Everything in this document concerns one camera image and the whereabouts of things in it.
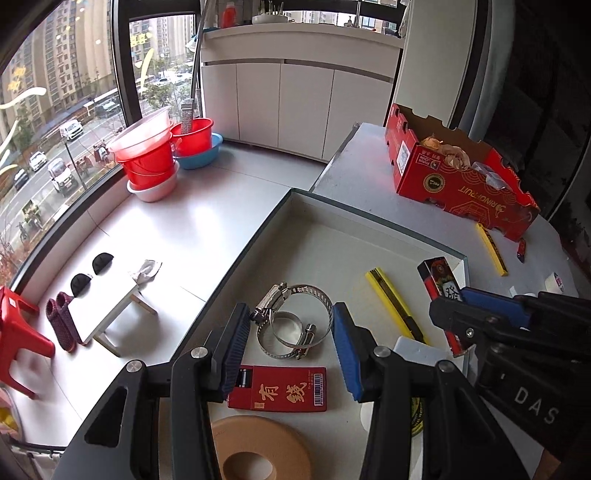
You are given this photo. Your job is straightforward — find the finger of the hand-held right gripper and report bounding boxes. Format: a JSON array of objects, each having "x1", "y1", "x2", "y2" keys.
[
  {"x1": 428, "y1": 299, "x2": 509, "y2": 345},
  {"x1": 459, "y1": 286, "x2": 555, "y2": 330}
]

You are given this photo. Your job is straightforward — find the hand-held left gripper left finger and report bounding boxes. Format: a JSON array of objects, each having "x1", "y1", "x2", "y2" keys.
[{"x1": 52, "y1": 303, "x2": 252, "y2": 480}]

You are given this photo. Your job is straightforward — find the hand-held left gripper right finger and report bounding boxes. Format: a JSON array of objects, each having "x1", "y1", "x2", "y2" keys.
[{"x1": 332, "y1": 302, "x2": 532, "y2": 480}]

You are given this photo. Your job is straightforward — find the small metal hose clamp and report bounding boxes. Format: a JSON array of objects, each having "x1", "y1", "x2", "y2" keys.
[{"x1": 256, "y1": 311, "x2": 318, "y2": 360}]

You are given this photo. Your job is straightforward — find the white rectangular block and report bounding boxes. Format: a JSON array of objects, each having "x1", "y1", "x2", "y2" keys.
[{"x1": 392, "y1": 335, "x2": 463, "y2": 371}]

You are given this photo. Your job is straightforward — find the red black printed box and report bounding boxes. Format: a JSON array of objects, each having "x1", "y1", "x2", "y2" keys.
[{"x1": 416, "y1": 256, "x2": 467, "y2": 359}]

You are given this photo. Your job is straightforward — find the red box with gold print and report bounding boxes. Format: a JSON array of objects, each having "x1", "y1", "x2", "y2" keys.
[{"x1": 226, "y1": 365, "x2": 328, "y2": 413}]

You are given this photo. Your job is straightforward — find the large metal hose clamp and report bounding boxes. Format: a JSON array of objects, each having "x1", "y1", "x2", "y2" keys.
[{"x1": 250, "y1": 282, "x2": 334, "y2": 359}]

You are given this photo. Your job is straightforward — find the yellow utility knife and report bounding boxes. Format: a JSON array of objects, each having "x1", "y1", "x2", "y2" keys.
[{"x1": 365, "y1": 267, "x2": 431, "y2": 346}]

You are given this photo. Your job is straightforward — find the grey shallow tray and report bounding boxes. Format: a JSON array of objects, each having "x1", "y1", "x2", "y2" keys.
[{"x1": 156, "y1": 186, "x2": 471, "y2": 480}]

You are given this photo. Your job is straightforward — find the yellow black slim stick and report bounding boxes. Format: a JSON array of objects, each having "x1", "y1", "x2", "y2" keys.
[{"x1": 475, "y1": 222, "x2": 510, "y2": 277}]

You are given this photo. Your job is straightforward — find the black yellow tape roll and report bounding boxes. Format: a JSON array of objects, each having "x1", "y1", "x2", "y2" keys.
[{"x1": 409, "y1": 395, "x2": 427, "y2": 437}]

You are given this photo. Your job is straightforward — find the red cardboard box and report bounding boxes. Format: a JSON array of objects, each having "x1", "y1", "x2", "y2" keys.
[{"x1": 384, "y1": 102, "x2": 541, "y2": 243}]

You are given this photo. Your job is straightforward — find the grey crumpled cloth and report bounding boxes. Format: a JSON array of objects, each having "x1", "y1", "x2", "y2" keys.
[{"x1": 129, "y1": 259, "x2": 163, "y2": 284}]

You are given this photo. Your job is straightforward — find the small white low table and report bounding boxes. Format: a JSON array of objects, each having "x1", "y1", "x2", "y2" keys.
[{"x1": 80, "y1": 260, "x2": 163, "y2": 357}]

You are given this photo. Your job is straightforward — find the beige crumpled paper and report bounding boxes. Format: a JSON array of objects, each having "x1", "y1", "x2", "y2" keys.
[{"x1": 422, "y1": 133, "x2": 472, "y2": 169}]

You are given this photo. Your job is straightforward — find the black slipper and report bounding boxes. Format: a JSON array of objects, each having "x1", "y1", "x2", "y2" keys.
[
  {"x1": 91, "y1": 252, "x2": 115, "y2": 277},
  {"x1": 69, "y1": 272, "x2": 94, "y2": 296}
]

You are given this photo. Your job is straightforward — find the purple slipper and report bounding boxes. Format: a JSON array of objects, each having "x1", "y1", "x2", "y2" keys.
[
  {"x1": 56, "y1": 292, "x2": 85, "y2": 347},
  {"x1": 44, "y1": 298, "x2": 75, "y2": 353}
]

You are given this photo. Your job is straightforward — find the white plastic basin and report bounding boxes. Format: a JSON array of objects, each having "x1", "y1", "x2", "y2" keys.
[{"x1": 126, "y1": 161, "x2": 180, "y2": 203}]

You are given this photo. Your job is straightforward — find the blue plastic basin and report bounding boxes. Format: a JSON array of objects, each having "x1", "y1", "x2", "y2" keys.
[{"x1": 175, "y1": 132, "x2": 224, "y2": 171}]

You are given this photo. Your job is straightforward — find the red plastic bucket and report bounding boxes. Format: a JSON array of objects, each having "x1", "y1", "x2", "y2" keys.
[{"x1": 115, "y1": 138, "x2": 180, "y2": 190}]

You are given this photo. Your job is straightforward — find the red plastic stool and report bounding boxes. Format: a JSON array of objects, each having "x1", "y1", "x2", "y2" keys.
[{"x1": 0, "y1": 285, "x2": 57, "y2": 400}]

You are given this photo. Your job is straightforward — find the red bucket holding mop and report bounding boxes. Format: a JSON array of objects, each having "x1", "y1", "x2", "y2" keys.
[{"x1": 170, "y1": 117, "x2": 216, "y2": 158}]

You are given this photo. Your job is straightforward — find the metal mop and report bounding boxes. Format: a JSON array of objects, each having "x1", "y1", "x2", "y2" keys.
[{"x1": 180, "y1": 0, "x2": 214, "y2": 136}]

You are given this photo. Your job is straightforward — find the white cabinet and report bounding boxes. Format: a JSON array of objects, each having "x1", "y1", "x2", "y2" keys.
[{"x1": 200, "y1": 27, "x2": 403, "y2": 163}]

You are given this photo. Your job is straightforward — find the beige ring disc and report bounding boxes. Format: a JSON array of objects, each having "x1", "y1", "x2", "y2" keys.
[{"x1": 209, "y1": 415, "x2": 315, "y2": 480}]

